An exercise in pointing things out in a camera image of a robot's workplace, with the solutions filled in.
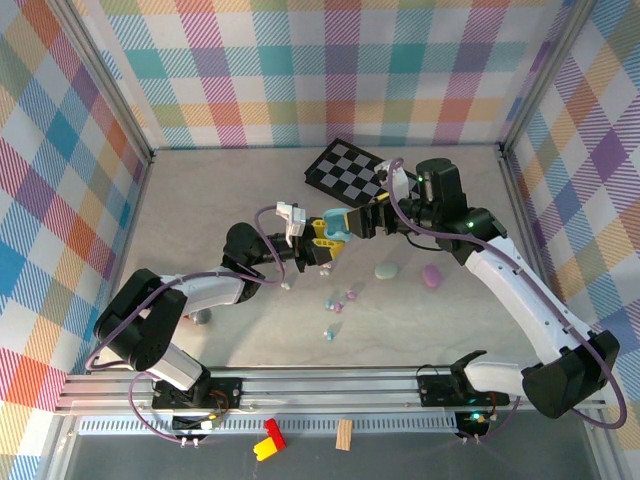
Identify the blue earbud case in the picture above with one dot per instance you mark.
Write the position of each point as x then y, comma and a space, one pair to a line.
336, 220

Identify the mint green earbud case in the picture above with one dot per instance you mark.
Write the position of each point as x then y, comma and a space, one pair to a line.
386, 271

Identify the purple earbud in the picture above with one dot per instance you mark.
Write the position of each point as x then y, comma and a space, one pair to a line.
351, 296
340, 307

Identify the purple earbud case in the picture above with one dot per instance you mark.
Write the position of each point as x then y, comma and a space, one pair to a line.
431, 276

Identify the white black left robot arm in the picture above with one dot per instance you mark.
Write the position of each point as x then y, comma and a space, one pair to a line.
210, 292

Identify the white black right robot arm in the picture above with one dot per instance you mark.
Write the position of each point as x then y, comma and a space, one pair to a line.
510, 295

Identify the black grey chessboard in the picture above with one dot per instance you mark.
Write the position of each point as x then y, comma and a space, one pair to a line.
340, 170

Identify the red glitter toy microphone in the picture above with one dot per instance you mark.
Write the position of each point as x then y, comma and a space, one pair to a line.
202, 316

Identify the small wooden block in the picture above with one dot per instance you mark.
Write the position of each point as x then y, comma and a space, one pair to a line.
344, 435

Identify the red toy brick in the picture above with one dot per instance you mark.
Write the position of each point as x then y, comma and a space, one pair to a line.
275, 430

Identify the small circuit board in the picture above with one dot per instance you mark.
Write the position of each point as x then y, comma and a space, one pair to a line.
200, 425
475, 419

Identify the yellow toy brick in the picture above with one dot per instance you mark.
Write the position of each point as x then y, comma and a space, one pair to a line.
264, 450

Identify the aluminium side rail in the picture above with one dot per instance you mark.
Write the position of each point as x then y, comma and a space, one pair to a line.
132, 225
534, 225

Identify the wide aluminium base rail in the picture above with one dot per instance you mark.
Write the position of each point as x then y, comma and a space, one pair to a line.
325, 387

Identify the aluminium frame post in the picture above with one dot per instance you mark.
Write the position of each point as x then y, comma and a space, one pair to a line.
57, 450
537, 85
600, 450
115, 85

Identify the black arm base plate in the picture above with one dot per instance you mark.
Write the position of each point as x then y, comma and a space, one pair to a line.
227, 395
435, 392

